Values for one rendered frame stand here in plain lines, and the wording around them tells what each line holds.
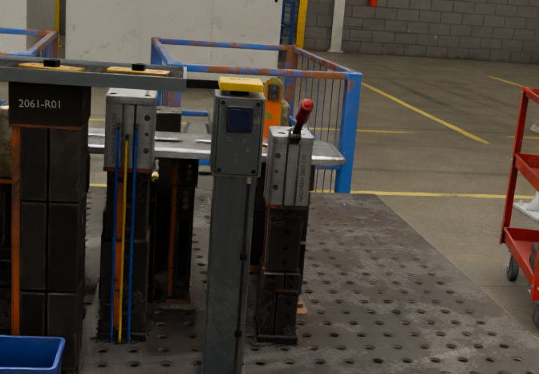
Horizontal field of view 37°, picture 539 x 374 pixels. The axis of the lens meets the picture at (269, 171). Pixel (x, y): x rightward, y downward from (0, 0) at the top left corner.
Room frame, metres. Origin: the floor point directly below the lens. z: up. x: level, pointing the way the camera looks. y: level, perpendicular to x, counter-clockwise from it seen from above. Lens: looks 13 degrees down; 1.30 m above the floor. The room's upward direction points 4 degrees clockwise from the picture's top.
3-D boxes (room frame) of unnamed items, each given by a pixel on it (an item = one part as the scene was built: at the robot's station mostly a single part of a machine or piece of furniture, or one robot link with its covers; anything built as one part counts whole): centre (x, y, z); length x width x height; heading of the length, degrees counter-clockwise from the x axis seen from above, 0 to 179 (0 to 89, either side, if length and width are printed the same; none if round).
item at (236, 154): (1.15, 0.05, 0.92); 0.08 x 0.08 x 0.44; 7
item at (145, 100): (1.30, 0.23, 0.90); 0.13 x 0.10 x 0.41; 7
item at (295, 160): (1.32, -0.03, 0.88); 0.11 x 0.10 x 0.36; 7
